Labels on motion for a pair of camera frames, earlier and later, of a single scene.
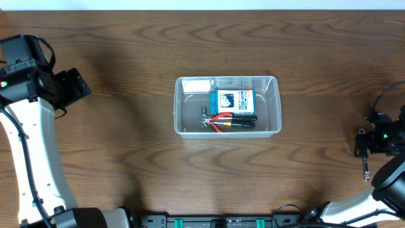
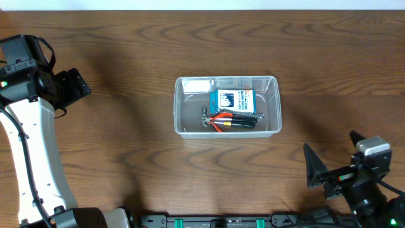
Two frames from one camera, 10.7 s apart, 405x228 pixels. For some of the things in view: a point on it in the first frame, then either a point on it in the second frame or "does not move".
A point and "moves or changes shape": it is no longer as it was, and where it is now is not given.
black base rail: x=241 y=220 does not move
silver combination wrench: x=366 y=177 moves or changes shape
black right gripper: x=377 y=146 → x=339 y=178
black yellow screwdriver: x=240 y=124 does not move
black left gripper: x=73 y=85 does not move
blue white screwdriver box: x=234 y=101 does not move
